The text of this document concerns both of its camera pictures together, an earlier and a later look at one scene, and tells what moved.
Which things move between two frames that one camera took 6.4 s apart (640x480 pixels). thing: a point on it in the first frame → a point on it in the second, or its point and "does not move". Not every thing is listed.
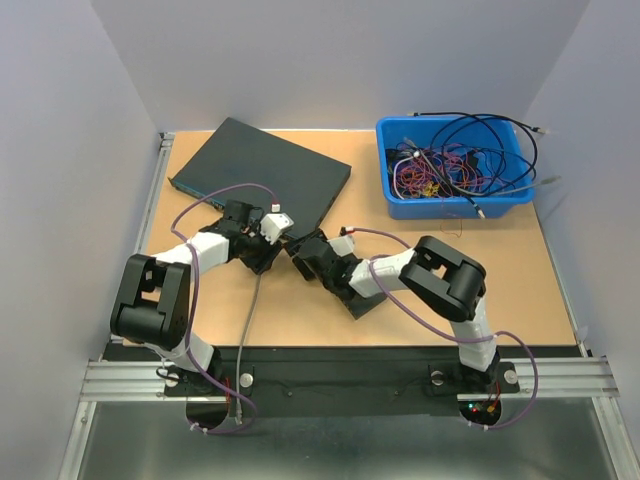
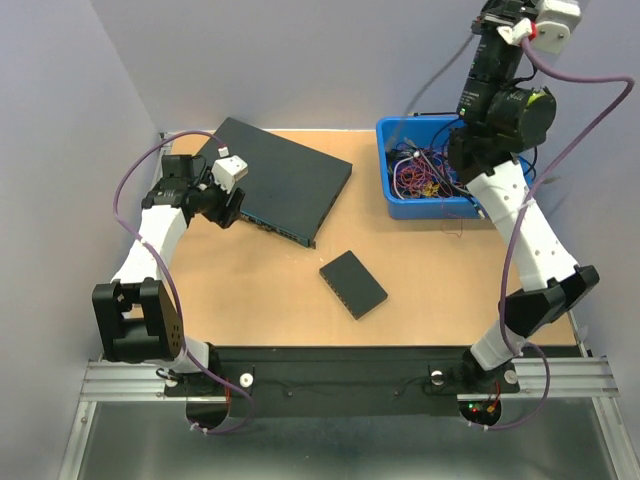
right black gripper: [303, 267] → [497, 12]
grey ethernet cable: [238, 417] → [399, 137]
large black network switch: [240, 162] does not move
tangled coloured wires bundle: [445, 169] does not move
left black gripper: [268, 252] → [223, 215]
